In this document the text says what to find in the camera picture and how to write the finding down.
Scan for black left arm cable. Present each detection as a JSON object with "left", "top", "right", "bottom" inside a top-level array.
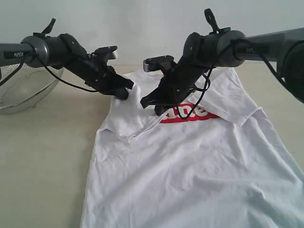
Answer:
[{"left": 0, "top": 51, "right": 100, "bottom": 93}]

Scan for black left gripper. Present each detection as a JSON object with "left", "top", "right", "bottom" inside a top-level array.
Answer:
[{"left": 66, "top": 56, "right": 134, "bottom": 100}]

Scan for metal mesh basket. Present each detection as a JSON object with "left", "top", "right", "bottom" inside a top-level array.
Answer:
[{"left": 0, "top": 64, "right": 59, "bottom": 115}]

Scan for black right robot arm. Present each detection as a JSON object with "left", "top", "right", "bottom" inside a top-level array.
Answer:
[{"left": 140, "top": 9, "right": 304, "bottom": 115}]

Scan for white t-shirt red print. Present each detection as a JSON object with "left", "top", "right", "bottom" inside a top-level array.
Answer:
[{"left": 80, "top": 68, "right": 304, "bottom": 228}]

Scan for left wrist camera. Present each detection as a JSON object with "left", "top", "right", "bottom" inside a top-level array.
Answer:
[{"left": 90, "top": 46, "right": 118, "bottom": 65}]

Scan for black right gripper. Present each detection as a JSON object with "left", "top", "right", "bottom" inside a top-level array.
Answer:
[{"left": 140, "top": 68, "right": 197, "bottom": 116}]

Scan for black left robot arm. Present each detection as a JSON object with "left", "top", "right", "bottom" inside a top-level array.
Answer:
[{"left": 0, "top": 19, "right": 134, "bottom": 100}]

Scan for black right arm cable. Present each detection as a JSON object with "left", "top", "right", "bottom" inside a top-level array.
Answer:
[{"left": 177, "top": 39, "right": 290, "bottom": 120}]

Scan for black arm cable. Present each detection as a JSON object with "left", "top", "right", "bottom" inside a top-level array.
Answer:
[
  {"left": 0, "top": 51, "right": 100, "bottom": 93},
  {"left": 177, "top": 39, "right": 290, "bottom": 120}
]

